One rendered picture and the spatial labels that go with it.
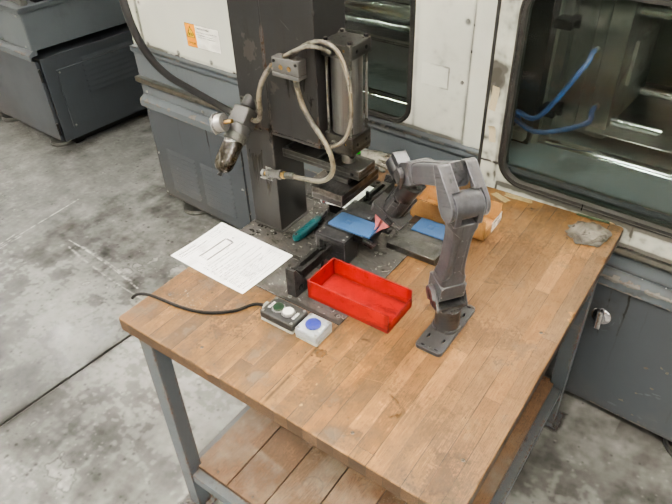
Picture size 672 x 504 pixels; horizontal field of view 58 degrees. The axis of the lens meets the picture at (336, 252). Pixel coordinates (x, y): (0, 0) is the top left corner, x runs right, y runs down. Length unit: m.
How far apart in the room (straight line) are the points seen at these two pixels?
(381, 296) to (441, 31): 0.93
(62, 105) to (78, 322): 1.91
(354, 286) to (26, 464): 1.54
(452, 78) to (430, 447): 1.27
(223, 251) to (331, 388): 0.62
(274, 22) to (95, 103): 3.25
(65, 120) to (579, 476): 3.78
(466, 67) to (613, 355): 1.13
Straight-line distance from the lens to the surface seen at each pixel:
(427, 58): 2.18
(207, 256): 1.83
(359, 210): 1.81
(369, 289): 1.65
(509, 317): 1.62
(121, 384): 2.79
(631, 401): 2.50
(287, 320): 1.53
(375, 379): 1.43
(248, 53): 1.66
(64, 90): 4.58
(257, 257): 1.79
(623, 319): 2.27
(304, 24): 1.51
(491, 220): 1.94
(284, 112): 1.65
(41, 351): 3.08
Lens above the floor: 1.99
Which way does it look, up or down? 38 degrees down
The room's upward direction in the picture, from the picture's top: 2 degrees counter-clockwise
